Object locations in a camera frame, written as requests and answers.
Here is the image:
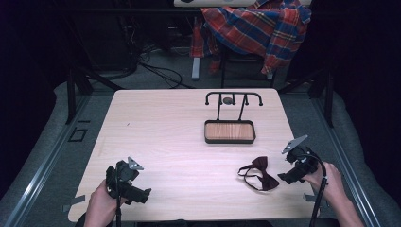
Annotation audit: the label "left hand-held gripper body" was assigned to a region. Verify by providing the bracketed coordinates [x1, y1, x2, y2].
[105, 156, 145, 201]

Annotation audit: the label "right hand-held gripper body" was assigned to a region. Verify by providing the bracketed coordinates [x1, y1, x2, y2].
[281, 134, 320, 182]

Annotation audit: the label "dark red bow tie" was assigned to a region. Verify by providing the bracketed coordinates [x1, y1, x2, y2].
[237, 155, 280, 192]

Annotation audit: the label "black rack with wooden tray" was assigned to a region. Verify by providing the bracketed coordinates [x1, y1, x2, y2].
[203, 91, 264, 145]

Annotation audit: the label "person's right hand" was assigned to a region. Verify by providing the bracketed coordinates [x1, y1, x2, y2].
[302, 161, 347, 205]

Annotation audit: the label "person's left hand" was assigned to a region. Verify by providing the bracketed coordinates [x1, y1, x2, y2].
[84, 180, 128, 223]

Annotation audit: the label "grey tape strip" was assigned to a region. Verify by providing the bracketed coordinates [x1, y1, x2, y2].
[303, 192, 329, 208]
[61, 194, 87, 213]

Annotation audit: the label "black tape square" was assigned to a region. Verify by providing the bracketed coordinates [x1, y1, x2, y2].
[67, 127, 89, 143]

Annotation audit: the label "black metal stand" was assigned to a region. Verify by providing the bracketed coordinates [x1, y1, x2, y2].
[278, 68, 336, 129]
[64, 66, 125, 126]

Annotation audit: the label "black metal chair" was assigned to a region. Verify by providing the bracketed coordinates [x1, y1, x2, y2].
[219, 46, 276, 90]

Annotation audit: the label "dark equipment rack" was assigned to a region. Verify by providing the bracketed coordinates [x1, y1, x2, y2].
[74, 0, 197, 72]

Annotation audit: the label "red blue plaid shirt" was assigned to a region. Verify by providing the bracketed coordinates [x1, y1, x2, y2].
[189, 0, 313, 77]

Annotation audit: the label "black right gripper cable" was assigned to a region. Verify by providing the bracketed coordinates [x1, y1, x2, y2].
[301, 152, 329, 227]

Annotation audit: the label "aluminium floor rail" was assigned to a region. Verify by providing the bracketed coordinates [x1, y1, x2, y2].
[2, 94, 93, 227]
[311, 94, 383, 227]

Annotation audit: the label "black floor cables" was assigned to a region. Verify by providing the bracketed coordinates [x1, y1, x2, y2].
[133, 45, 194, 90]

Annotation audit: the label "grey metal post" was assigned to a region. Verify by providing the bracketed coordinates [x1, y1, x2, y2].
[191, 57, 201, 81]

